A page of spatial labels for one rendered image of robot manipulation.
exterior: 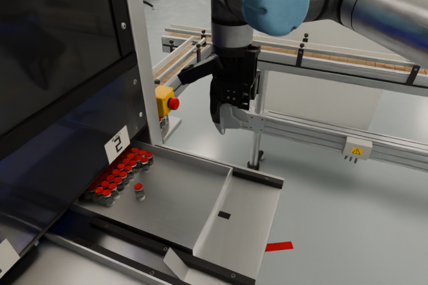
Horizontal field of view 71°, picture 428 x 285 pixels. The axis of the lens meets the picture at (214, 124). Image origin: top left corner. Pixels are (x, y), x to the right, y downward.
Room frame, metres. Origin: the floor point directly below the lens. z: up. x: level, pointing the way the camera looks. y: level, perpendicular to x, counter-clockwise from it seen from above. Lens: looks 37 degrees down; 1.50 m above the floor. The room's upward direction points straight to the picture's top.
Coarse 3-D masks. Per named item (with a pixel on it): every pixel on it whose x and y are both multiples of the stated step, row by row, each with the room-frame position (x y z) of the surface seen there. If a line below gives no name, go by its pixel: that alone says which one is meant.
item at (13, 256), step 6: (6, 240) 0.28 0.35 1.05; (0, 246) 0.27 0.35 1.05; (6, 246) 0.28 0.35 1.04; (0, 252) 0.27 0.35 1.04; (6, 252) 0.27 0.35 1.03; (12, 252) 0.28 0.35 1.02; (0, 258) 0.26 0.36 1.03; (6, 258) 0.27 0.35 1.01; (12, 258) 0.28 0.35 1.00; (18, 258) 0.28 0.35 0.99; (0, 264) 0.26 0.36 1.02; (6, 264) 0.26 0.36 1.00; (12, 264) 0.27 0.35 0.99; (6, 270) 0.26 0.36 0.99; (0, 276) 0.25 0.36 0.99
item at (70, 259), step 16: (48, 240) 0.38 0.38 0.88; (64, 240) 0.36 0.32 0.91; (32, 256) 0.35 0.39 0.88; (48, 256) 0.35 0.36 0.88; (64, 256) 0.35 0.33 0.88; (80, 256) 0.35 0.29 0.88; (96, 256) 0.33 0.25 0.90; (16, 272) 0.31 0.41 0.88; (32, 272) 0.31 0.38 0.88; (48, 272) 0.31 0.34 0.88; (64, 272) 0.31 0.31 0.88; (80, 272) 0.31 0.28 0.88; (96, 272) 0.31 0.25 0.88; (112, 272) 0.31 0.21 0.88; (128, 272) 0.31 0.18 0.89
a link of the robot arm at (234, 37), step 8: (216, 24) 0.50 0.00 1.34; (216, 32) 0.50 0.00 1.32; (224, 32) 0.49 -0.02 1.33; (232, 32) 0.49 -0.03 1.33; (240, 32) 0.49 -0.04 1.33; (248, 32) 0.50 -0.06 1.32; (216, 40) 0.50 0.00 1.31; (224, 40) 0.49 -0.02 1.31; (232, 40) 0.49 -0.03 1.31; (240, 40) 0.49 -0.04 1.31; (248, 40) 0.50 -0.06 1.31; (224, 48) 0.50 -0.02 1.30; (232, 48) 0.49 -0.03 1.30; (240, 48) 0.50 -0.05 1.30
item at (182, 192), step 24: (144, 144) 0.69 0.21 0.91; (168, 168) 0.62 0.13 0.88; (192, 168) 0.62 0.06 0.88; (216, 168) 0.60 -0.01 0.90; (144, 192) 0.53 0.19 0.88; (168, 192) 0.53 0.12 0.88; (192, 192) 0.53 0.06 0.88; (216, 192) 0.53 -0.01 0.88; (96, 216) 0.44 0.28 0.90; (120, 216) 0.45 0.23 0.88; (144, 216) 0.45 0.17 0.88; (168, 216) 0.45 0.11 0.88; (192, 216) 0.45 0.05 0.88; (168, 240) 0.37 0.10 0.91; (192, 240) 0.38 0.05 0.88
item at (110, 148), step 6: (120, 132) 0.58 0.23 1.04; (126, 132) 0.60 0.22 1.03; (114, 138) 0.55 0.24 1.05; (120, 138) 0.57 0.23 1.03; (126, 138) 0.59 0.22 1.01; (108, 144) 0.53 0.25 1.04; (114, 144) 0.55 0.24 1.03; (120, 144) 0.57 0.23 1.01; (126, 144) 0.59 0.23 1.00; (108, 150) 0.53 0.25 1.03; (114, 150) 0.54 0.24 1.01; (120, 150) 0.56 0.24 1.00; (108, 156) 0.52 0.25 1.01; (114, 156) 0.54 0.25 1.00
